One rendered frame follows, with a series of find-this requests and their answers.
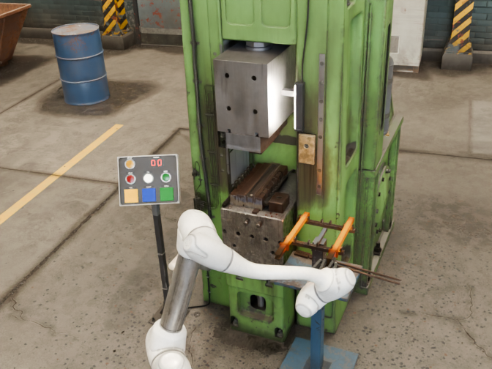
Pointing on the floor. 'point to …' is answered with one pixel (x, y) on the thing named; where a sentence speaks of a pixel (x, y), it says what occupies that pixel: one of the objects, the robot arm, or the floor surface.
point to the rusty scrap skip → (10, 28)
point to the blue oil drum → (81, 64)
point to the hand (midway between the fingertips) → (330, 258)
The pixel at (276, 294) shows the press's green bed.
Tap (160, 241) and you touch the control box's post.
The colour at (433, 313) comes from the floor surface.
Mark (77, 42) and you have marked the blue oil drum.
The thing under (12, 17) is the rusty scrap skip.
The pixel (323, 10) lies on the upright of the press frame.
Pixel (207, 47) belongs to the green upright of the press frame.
